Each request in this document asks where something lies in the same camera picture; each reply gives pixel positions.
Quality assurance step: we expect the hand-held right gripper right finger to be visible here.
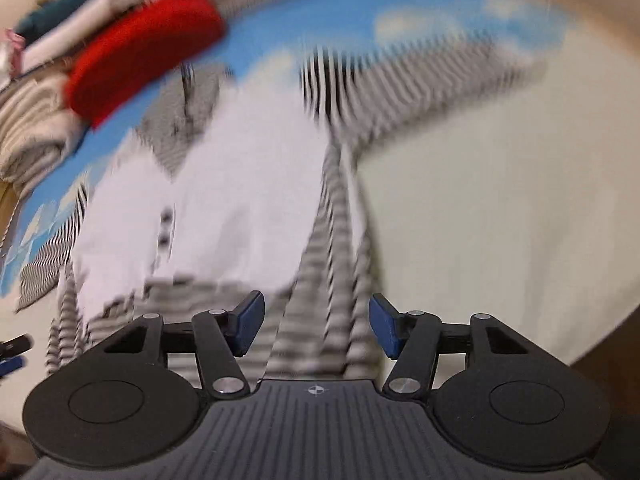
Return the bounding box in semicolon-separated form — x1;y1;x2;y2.
368;293;567;402

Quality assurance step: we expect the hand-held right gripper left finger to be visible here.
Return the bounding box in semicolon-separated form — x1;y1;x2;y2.
92;290;266;402

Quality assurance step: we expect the black white striped top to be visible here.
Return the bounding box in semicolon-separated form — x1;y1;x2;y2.
15;42;548;383

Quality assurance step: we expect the wooden headboard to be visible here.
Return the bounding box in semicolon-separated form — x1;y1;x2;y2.
0;180;23;261

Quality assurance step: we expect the blue cream patterned bed sheet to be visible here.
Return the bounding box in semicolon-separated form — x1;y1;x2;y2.
0;0;640;371

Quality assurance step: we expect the speckled white folded quilt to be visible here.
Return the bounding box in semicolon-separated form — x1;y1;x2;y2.
0;120;85;184

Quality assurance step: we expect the red folded blanket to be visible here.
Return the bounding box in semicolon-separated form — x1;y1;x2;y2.
64;0;226;132

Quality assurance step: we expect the white folded sheet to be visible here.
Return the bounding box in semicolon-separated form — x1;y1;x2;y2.
20;0;168;72

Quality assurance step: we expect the teal shark plush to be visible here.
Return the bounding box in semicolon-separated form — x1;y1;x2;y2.
14;0;183;47

